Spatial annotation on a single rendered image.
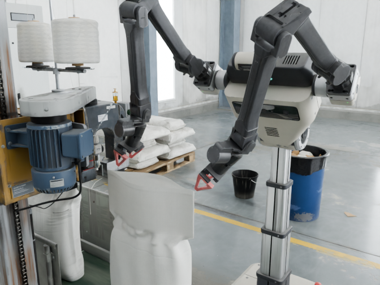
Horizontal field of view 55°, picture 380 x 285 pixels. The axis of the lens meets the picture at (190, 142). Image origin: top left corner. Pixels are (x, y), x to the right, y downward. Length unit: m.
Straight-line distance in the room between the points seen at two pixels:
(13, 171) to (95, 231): 1.09
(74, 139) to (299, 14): 0.80
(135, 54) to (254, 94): 0.49
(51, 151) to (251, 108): 0.69
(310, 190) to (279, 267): 1.66
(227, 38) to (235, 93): 8.60
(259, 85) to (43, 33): 0.91
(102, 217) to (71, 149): 1.12
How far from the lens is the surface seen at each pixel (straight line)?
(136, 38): 1.36
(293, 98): 1.50
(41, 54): 1.60
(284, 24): 1.00
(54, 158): 1.34
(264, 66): 1.04
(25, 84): 5.44
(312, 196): 3.61
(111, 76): 7.17
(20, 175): 1.51
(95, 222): 2.44
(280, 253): 1.97
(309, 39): 1.13
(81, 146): 1.29
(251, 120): 1.15
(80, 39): 1.37
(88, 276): 2.19
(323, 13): 9.49
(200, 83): 1.68
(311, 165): 3.46
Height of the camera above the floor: 1.58
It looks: 14 degrees down
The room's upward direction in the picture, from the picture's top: straight up
